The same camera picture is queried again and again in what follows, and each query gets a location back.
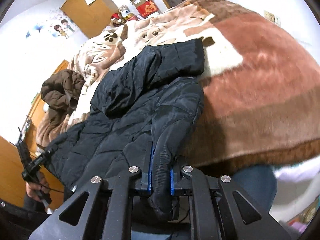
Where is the person's left hand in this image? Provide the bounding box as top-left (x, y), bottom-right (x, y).
top-left (26, 174), bottom-right (50, 203)

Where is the wooden wardrobe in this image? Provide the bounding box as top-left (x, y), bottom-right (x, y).
top-left (60, 0), bottom-right (120, 40)

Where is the red gift box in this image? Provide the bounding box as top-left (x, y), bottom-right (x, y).
top-left (136, 0), bottom-right (161, 18)

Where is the cartoon wall poster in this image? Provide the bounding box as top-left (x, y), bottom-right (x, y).
top-left (51, 17), bottom-right (76, 39)

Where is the brown puffer jacket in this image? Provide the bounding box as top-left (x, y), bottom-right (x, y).
top-left (40, 69), bottom-right (87, 131)

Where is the wall socket plate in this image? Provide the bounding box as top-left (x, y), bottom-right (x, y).
top-left (263, 10), bottom-right (282, 25)

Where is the plush toy with santa hat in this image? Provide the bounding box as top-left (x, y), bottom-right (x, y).
top-left (110, 12), bottom-right (124, 27)

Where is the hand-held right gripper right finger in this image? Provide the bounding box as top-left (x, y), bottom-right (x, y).
top-left (170, 156), bottom-right (291, 240)

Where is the cardboard box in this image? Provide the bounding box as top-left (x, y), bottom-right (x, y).
top-left (129, 0), bottom-right (148, 10)

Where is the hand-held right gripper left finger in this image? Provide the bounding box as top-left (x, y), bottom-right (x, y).
top-left (28, 142), bottom-right (154, 240)

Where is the person's right leg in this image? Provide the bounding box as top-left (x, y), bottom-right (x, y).
top-left (231, 164), bottom-right (278, 215)

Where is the brown printed plush blanket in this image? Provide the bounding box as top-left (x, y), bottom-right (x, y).
top-left (35, 0), bottom-right (320, 178)

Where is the black puffer jacket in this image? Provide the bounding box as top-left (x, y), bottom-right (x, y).
top-left (44, 39), bottom-right (206, 221)

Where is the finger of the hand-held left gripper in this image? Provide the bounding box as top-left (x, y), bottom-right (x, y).
top-left (16, 127), bottom-right (32, 167)

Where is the clear plastic jar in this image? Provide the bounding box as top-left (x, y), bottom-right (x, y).
top-left (118, 4), bottom-right (132, 18)

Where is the wooden bedside cabinet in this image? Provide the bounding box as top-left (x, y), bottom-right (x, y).
top-left (0, 135), bottom-right (66, 208)

